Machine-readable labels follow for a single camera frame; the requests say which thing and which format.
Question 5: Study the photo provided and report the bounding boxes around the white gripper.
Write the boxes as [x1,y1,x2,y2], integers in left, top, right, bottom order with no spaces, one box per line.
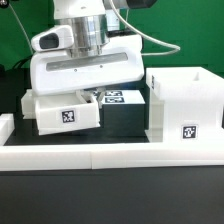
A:
[30,35,144,108]

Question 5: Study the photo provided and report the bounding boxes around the white front drawer box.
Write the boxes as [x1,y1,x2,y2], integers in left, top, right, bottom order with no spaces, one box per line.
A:
[35,93,100,135]

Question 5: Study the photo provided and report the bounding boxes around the white drawer box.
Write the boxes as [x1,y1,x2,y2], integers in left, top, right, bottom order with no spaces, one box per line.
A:
[21,89,36,119]
[35,93,100,135]

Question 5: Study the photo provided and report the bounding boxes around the white drawer cabinet frame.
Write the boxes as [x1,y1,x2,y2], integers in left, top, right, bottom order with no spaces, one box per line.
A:
[146,67,224,143]

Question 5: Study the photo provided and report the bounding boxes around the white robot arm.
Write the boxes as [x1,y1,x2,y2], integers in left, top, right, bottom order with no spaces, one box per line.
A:
[30,0,157,96]

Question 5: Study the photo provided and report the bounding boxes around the white rear drawer box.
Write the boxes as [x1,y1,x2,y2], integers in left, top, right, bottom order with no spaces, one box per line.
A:
[21,89,36,119]

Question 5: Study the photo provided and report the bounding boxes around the paper sheet with markers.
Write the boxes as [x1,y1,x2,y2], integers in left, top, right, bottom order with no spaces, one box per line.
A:
[101,90,145,105]

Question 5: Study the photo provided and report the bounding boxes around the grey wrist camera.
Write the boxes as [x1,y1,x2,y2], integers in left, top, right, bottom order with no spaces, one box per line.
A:
[31,25,74,52]

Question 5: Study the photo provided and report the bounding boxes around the black cable bundle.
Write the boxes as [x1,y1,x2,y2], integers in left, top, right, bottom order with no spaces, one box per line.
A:
[12,56,33,70]

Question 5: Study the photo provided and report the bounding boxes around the white left fence rail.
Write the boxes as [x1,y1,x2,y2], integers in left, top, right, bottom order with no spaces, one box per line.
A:
[0,114,15,146]

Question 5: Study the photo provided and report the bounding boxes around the white fence rail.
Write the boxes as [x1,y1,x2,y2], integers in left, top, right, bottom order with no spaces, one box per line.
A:
[0,142,224,171]
[0,114,15,146]

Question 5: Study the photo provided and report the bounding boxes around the white front fence rail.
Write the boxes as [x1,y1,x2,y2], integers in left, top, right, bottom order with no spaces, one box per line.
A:
[0,142,224,171]

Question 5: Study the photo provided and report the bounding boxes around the thin white cable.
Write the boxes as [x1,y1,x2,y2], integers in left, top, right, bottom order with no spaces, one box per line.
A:
[7,2,34,54]

